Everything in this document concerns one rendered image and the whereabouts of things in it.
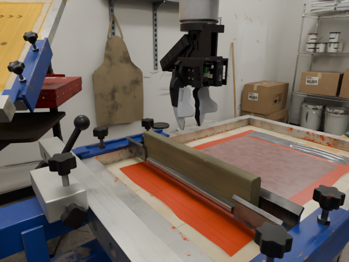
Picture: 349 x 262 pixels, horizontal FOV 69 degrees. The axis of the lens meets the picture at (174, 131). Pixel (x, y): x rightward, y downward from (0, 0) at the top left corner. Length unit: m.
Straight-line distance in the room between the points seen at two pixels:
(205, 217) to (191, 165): 0.11
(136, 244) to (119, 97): 2.36
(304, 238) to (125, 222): 0.27
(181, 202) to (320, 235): 0.27
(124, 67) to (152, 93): 0.48
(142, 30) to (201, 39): 2.33
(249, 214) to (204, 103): 0.25
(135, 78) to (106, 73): 0.33
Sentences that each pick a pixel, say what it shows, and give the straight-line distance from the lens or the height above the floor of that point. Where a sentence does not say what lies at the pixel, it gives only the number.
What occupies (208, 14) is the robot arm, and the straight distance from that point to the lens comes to 0.50.
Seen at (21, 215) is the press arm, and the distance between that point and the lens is 0.46.
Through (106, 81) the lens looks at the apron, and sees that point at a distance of 2.56.
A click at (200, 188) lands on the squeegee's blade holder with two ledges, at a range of 0.56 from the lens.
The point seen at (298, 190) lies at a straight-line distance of 0.70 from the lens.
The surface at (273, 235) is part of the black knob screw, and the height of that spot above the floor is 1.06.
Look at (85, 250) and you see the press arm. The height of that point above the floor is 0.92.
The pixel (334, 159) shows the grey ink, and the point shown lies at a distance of 0.92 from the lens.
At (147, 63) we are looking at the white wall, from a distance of 2.84.
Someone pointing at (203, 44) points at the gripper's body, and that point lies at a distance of 0.50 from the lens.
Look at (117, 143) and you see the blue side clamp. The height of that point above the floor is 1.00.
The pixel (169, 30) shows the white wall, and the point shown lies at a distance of 3.00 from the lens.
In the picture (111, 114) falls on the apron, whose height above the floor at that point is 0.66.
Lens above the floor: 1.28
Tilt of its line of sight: 18 degrees down
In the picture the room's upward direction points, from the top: straight up
